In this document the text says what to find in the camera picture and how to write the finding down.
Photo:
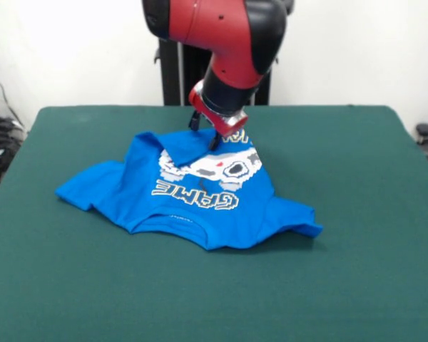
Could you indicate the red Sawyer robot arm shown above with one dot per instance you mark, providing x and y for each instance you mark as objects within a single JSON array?
[{"x": 217, "y": 32}]

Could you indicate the dark green table cloth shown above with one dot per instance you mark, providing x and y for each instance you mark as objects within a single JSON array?
[{"x": 75, "y": 285}]

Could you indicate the blue shirt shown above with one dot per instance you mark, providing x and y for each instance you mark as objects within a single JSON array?
[{"x": 128, "y": 199}]

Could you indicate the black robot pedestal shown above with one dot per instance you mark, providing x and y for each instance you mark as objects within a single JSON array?
[{"x": 171, "y": 78}]

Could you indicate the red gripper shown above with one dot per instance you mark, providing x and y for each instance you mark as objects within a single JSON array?
[{"x": 228, "y": 124}]

